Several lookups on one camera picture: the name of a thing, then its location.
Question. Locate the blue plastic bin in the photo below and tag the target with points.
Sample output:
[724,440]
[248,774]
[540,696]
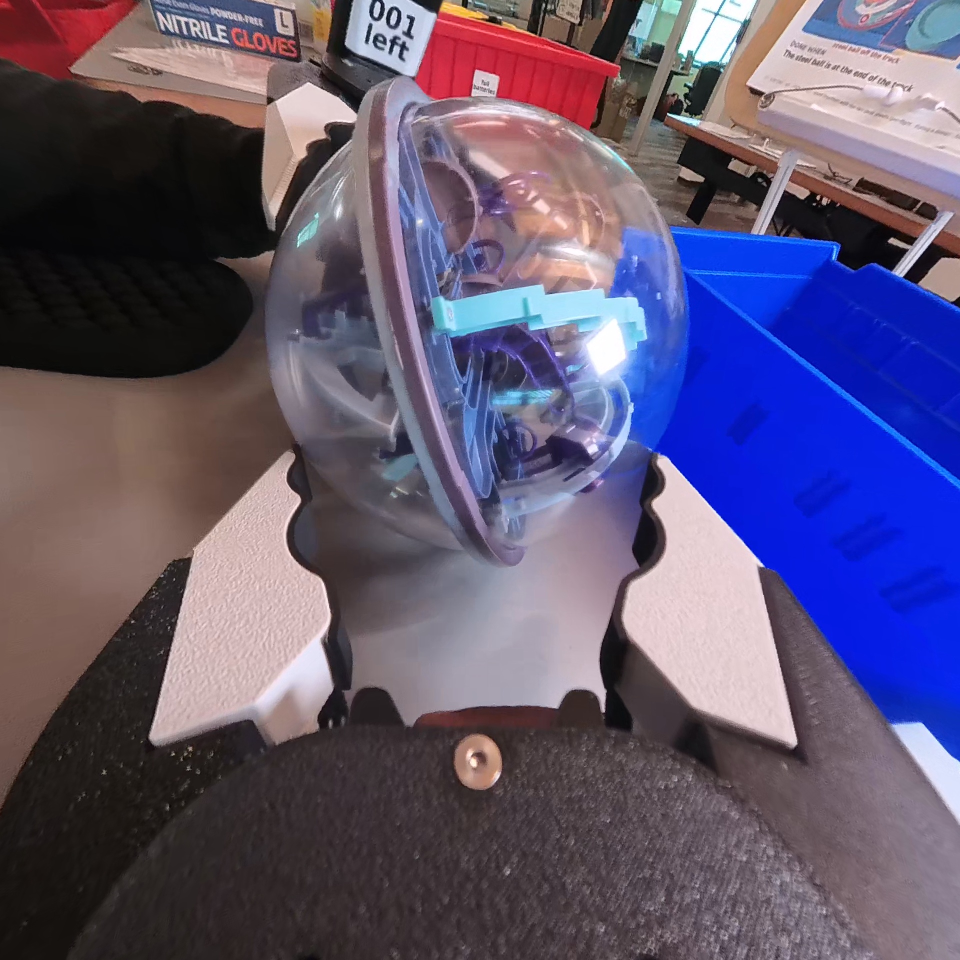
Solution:
[840,450]

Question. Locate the clear plastic maze ball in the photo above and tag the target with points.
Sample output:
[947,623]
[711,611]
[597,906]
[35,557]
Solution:
[480,315]

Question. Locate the wooden instruction board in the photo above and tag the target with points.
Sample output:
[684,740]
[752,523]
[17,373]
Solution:
[870,90]

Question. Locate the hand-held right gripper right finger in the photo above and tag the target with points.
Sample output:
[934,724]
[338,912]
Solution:
[705,630]

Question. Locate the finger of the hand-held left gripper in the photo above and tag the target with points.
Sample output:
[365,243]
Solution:
[300,143]

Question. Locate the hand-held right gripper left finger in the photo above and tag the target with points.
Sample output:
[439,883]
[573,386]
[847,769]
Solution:
[240,630]

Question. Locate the blue glove box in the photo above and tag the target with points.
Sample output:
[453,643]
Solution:
[225,30]

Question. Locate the red plastic bin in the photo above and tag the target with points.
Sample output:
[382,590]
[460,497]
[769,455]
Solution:
[510,68]

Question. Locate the person's left forearm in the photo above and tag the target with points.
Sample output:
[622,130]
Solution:
[135,173]

